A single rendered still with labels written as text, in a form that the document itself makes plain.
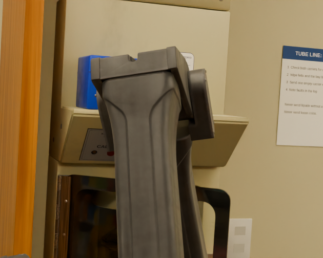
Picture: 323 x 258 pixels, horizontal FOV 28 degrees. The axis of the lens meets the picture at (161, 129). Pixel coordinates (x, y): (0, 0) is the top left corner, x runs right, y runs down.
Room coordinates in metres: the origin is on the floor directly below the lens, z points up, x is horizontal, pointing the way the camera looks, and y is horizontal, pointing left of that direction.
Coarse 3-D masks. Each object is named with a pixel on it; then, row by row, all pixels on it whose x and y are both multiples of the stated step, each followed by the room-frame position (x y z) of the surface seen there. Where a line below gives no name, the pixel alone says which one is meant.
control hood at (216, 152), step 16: (64, 112) 1.11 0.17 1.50; (80, 112) 1.05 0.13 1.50; (96, 112) 1.06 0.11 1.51; (64, 128) 1.10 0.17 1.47; (80, 128) 1.07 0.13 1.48; (224, 128) 1.14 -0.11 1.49; (240, 128) 1.15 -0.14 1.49; (64, 144) 1.10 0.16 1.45; (80, 144) 1.10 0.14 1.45; (192, 144) 1.16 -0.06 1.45; (208, 144) 1.17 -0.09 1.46; (224, 144) 1.18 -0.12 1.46; (64, 160) 1.13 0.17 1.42; (80, 160) 1.14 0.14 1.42; (192, 160) 1.20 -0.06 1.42; (208, 160) 1.21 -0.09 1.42; (224, 160) 1.22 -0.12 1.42
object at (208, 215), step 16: (80, 176) 1.13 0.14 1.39; (80, 192) 1.13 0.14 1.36; (96, 192) 1.12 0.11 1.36; (112, 192) 1.12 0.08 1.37; (208, 192) 1.07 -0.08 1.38; (224, 192) 1.06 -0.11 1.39; (80, 208) 1.13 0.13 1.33; (96, 208) 1.12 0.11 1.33; (112, 208) 1.12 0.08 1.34; (208, 208) 1.07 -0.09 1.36; (224, 208) 1.06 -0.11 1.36; (80, 224) 1.13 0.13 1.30; (96, 224) 1.12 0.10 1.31; (112, 224) 1.12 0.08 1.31; (208, 224) 1.07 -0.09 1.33; (224, 224) 1.06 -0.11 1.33; (80, 240) 1.13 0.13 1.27; (96, 240) 1.12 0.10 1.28; (112, 240) 1.12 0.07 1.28; (208, 240) 1.07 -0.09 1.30; (224, 240) 1.06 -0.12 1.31; (80, 256) 1.13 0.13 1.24; (96, 256) 1.12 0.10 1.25; (112, 256) 1.11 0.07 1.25; (208, 256) 1.07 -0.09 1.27; (224, 256) 1.06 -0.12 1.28
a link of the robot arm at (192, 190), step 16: (192, 80) 0.62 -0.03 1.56; (96, 96) 0.63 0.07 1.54; (192, 96) 0.62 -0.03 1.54; (208, 96) 0.64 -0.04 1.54; (208, 112) 0.63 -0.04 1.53; (192, 128) 0.63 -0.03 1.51; (208, 128) 0.63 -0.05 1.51; (112, 144) 0.64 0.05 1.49; (176, 144) 0.63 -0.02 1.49; (176, 160) 0.64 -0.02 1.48; (192, 176) 0.67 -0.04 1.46; (192, 192) 0.66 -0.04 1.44; (192, 208) 0.66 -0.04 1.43; (192, 224) 0.66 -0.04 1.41; (192, 240) 0.67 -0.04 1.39; (192, 256) 0.68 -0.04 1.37
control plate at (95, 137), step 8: (88, 128) 1.08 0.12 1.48; (96, 128) 1.08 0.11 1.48; (88, 136) 1.09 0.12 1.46; (96, 136) 1.09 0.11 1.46; (88, 144) 1.11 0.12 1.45; (96, 144) 1.11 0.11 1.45; (104, 144) 1.11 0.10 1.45; (88, 152) 1.12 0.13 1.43; (104, 152) 1.13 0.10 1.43; (88, 160) 1.14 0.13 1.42; (96, 160) 1.14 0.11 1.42; (104, 160) 1.15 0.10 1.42; (112, 160) 1.15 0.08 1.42
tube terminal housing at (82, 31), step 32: (64, 0) 1.17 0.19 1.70; (96, 0) 1.17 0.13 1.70; (64, 32) 1.16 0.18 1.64; (96, 32) 1.17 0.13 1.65; (128, 32) 1.19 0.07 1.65; (160, 32) 1.21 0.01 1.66; (192, 32) 1.23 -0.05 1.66; (224, 32) 1.25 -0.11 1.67; (64, 64) 1.15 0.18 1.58; (224, 64) 1.25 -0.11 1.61; (64, 96) 1.16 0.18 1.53; (224, 96) 1.26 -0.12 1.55
